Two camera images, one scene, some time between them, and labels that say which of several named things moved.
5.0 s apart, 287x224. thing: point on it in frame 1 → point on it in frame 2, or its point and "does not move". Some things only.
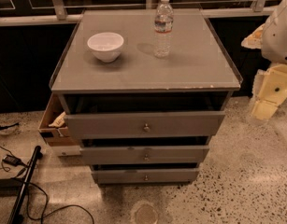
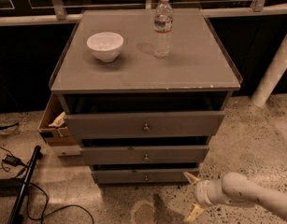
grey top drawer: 142,125 does not move
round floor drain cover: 145,213 does not move
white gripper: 279,36 → 200,192
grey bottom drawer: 145,176 does not move
